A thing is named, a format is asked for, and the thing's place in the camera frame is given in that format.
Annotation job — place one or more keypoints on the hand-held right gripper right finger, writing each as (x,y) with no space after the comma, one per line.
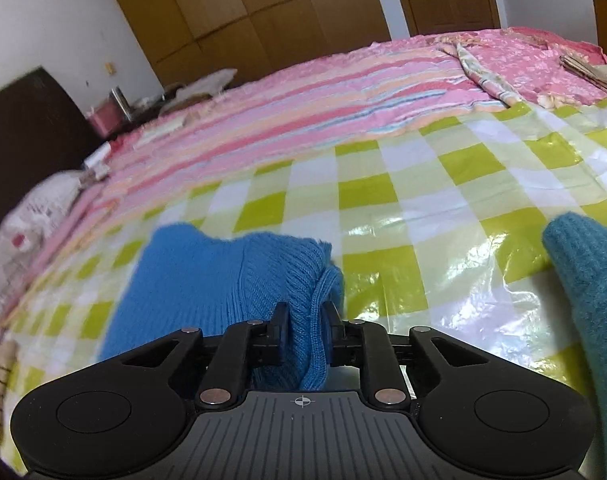
(328,330)

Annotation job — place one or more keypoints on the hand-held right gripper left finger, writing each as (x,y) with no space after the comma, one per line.
(282,327)

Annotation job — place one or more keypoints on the blue striped knit sweater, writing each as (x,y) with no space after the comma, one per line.
(208,280)

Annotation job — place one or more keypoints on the green checked plastic sheet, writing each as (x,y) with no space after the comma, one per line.
(433,200)

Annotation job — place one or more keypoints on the pink striped bedsheet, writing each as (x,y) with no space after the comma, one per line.
(293,105)

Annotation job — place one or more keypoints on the flat white box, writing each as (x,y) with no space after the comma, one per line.
(158,132)

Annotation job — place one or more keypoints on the grey folded cloth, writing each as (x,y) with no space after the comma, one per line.
(208,85)

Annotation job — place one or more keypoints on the white printed pillow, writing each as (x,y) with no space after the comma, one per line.
(38,215)

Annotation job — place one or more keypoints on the teal knit sweater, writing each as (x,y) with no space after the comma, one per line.
(598,300)

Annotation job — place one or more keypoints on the pink plastic basket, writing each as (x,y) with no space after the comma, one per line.
(103,119)

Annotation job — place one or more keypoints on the metal thermos flask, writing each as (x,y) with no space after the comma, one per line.
(120,102)

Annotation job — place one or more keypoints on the floral cloth strip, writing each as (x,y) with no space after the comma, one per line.
(483,75)

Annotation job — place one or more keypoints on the brown wooden wardrobe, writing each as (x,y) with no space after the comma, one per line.
(243,15)

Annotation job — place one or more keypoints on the dark wooden headboard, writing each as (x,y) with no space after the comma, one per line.
(28,135)

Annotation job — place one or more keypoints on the folded beige cloth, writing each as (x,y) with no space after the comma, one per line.
(596,75)

